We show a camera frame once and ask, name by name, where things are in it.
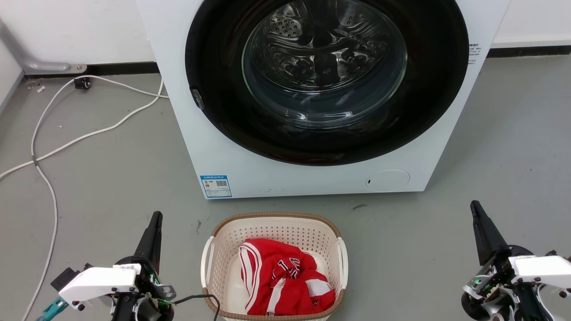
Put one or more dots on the small black caster wheel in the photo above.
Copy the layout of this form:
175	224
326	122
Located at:
83	83

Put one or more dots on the red white sports jersey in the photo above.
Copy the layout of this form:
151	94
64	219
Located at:
285	281

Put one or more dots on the teal plastic connector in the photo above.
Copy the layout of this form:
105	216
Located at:
52	310

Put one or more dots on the round white filter cover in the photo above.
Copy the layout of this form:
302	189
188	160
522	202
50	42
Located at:
388	180

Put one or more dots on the black skirting strip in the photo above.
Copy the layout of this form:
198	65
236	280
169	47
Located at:
531	51
120	69

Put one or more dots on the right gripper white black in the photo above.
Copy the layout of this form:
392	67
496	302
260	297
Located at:
531	272

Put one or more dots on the blue energy label sticker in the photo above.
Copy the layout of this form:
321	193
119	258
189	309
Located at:
216	186

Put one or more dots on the cream plastic laundry basket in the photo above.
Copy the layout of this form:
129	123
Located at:
276	231

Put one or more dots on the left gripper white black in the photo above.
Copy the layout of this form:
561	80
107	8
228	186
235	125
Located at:
98	281

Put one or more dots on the black round washer door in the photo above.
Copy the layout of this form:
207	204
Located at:
223	116

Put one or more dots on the white front-load washing machine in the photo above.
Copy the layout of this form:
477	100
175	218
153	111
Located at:
446	133

